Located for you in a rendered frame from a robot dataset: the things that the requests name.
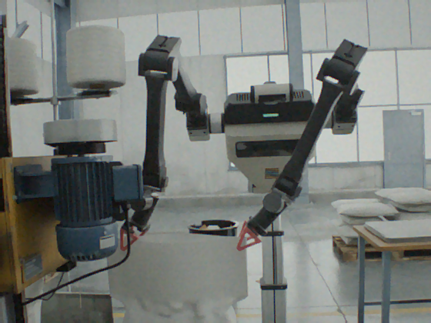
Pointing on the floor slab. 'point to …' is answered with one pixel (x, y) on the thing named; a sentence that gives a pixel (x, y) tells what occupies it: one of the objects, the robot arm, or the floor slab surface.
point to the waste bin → (215, 229)
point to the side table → (382, 271)
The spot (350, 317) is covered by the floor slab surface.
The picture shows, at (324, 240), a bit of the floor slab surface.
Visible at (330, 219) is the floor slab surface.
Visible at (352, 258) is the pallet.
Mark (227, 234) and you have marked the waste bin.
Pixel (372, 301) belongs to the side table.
